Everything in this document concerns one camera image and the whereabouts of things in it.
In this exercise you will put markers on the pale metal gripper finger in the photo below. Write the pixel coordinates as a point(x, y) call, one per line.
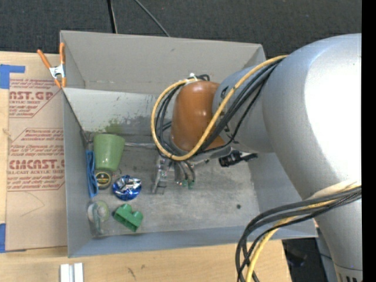
point(155, 184)
point(163, 178)

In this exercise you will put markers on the blue foil packet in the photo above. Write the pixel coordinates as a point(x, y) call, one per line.
point(127, 188)

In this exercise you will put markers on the grey metal bin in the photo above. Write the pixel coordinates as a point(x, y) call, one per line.
point(205, 204)

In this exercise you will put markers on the green toy block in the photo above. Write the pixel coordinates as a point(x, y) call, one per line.
point(127, 217)

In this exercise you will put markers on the black round tin yellow print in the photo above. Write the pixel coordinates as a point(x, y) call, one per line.
point(102, 180)

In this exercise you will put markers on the green cup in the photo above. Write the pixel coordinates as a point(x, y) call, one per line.
point(108, 153)

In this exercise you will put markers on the blue sunglasses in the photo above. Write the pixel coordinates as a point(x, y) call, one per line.
point(91, 175)

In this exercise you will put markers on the clear glass jar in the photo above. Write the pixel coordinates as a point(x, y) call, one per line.
point(98, 214)

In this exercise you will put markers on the brown cardboard board red print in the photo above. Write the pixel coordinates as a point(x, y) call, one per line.
point(32, 210)

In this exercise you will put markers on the black cylinder on white bracket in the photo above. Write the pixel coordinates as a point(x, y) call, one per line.
point(232, 159)

